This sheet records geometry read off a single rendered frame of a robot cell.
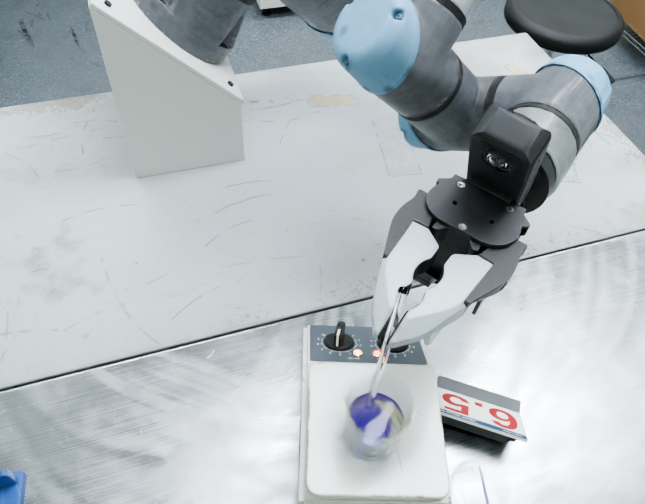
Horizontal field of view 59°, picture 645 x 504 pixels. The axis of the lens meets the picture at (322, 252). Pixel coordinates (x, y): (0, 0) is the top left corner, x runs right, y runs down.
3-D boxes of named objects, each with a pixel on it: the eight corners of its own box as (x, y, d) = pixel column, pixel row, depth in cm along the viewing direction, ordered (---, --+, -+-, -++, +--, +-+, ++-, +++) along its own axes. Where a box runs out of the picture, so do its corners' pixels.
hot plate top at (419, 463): (308, 365, 54) (308, 360, 53) (433, 369, 55) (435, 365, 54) (304, 498, 47) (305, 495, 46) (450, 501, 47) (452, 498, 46)
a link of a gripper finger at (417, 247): (371, 370, 40) (436, 286, 45) (382, 328, 36) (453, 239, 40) (335, 346, 41) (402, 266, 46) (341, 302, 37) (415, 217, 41)
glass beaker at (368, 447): (408, 423, 51) (426, 383, 44) (388, 480, 47) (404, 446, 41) (345, 396, 52) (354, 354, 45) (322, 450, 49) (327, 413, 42)
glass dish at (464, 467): (437, 503, 54) (442, 497, 53) (458, 454, 58) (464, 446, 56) (491, 536, 53) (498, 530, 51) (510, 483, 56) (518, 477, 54)
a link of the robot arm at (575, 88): (535, 121, 62) (620, 121, 56) (491, 177, 56) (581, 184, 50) (525, 51, 57) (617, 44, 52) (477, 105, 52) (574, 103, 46)
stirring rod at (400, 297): (364, 412, 49) (401, 282, 34) (370, 416, 49) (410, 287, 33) (361, 418, 49) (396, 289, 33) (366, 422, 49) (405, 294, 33)
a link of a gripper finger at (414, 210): (418, 294, 39) (476, 221, 44) (423, 280, 38) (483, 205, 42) (363, 260, 41) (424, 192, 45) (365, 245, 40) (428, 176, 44)
